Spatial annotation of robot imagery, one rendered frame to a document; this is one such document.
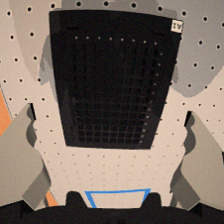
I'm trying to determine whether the blue tape outline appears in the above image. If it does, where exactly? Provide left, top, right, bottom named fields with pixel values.
left=84, top=188, right=151, bottom=208

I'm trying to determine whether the black well plate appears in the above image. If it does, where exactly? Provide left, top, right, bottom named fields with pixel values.
left=64, top=30, right=167, bottom=149

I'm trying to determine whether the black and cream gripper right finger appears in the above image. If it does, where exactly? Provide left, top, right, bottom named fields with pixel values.
left=169, top=111, right=224, bottom=224

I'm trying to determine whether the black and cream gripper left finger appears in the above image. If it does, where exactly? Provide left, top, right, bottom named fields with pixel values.
left=0, top=103, right=52, bottom=224

